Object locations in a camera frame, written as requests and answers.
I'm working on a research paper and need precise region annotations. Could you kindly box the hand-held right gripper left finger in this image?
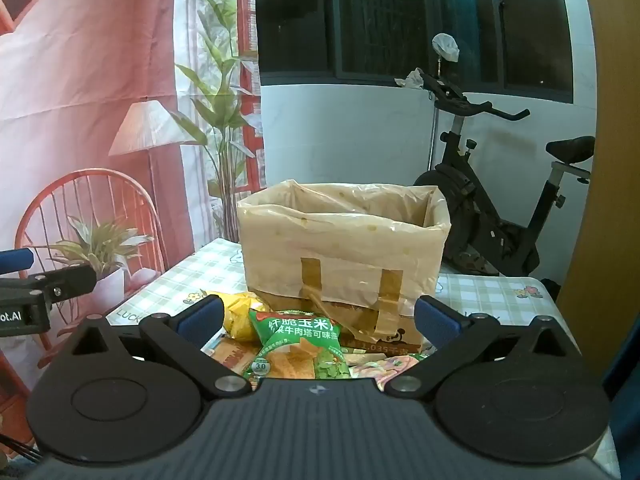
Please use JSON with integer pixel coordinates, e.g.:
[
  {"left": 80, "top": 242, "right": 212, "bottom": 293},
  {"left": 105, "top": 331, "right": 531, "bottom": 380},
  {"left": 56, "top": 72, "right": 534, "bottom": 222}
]
[{"left": 52, "top": 294, "right": 253, "bottom": 402}]

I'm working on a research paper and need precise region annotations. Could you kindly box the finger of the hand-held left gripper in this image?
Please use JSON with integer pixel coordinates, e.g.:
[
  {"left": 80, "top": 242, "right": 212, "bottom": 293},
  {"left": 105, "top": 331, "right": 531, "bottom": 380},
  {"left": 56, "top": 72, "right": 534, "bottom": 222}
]
[
  {"left": 0, "top": 249, "right": 35, "bottom": 277},
  {"left": 27, "top": 264, "right": 97, "bottom": 305}
]

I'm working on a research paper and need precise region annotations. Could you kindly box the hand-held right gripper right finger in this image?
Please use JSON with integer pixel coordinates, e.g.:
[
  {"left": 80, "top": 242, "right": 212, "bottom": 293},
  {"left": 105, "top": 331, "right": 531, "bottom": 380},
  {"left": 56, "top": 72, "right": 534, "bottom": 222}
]
[{"left": 387, "top": 295, "right": 583, "bottom": 402}]

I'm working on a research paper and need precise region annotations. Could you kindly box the green snack packet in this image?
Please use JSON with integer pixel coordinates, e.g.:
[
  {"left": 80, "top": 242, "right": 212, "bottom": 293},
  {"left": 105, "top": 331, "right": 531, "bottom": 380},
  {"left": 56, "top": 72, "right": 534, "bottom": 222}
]
[{"left": 242, "top": 307, "right": 353, "bottom": 381}]

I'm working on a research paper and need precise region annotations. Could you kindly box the yellow snack packet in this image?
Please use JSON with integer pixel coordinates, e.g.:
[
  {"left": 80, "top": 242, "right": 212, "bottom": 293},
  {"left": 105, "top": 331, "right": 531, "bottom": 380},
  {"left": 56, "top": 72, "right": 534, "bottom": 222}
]
[{"left": 207, "top": 291, "right": 273, "bottom": 343}]

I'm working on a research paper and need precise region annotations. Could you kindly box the pale printed snack packet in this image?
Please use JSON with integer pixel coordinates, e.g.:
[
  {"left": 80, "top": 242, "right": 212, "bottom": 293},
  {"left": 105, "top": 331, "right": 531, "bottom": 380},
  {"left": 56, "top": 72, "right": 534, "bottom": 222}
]
[{"left": 347, "top": 352, "right": 431, "bottom": 392}]

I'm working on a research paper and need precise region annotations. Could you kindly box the black exercise bike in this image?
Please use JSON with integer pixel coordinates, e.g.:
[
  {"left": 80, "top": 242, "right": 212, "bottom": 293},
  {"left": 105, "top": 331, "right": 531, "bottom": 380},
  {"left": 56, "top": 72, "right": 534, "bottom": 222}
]
[{"left": 395, "top": 67, "right": 596, "bottom": 277}]

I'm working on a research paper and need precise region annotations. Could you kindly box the wooden door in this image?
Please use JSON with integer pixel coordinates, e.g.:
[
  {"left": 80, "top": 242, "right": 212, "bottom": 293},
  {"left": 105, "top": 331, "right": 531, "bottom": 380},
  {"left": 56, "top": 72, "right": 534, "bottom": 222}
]
[{"left": 556, "top": 0, "right": 640, "bottom": 361}]

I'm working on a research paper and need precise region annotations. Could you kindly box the printed backdrop cloth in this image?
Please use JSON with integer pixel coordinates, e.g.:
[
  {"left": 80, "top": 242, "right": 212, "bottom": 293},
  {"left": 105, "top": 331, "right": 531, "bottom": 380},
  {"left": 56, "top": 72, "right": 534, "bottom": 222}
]
[{"left": 0, "top": 0, "right": 266, "bottom": 411}]

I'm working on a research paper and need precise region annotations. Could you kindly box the white plastic bag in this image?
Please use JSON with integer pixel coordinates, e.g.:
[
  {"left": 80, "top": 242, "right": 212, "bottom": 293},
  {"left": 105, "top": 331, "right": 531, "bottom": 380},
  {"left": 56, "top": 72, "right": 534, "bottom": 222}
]
[{"left": 432, "top": 32, "right": 460, "bottom": 63}]

